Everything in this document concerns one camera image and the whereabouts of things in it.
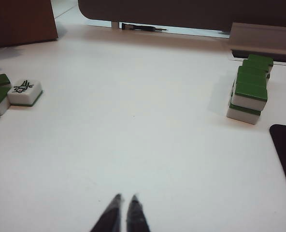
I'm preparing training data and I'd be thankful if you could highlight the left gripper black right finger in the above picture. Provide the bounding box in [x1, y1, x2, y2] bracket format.
[125, 193, 151, 232]

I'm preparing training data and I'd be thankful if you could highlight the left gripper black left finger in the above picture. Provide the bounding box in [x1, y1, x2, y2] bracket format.
[89, 193, 125, 232]

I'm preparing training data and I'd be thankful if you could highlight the mahjong tile with bird print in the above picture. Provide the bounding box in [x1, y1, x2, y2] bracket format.
[7, 78, 43, 107]

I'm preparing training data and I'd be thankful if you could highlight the black marker pen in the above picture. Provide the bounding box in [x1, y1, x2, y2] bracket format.
[121, 23, 169, 32]

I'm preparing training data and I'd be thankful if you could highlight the grey-beige desk divider panel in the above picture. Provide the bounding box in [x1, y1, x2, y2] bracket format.
[77, 0, 286, 33]

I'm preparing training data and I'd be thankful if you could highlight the brown wooden box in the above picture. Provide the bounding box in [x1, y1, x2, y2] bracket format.
[0, 0, 59, 50]

